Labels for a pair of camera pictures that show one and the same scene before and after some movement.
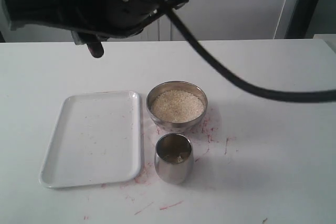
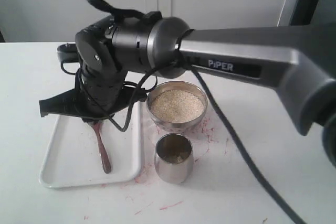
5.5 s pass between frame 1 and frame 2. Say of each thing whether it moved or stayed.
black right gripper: moved
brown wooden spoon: moved
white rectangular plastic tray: stayed
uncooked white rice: stayed
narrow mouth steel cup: stayed
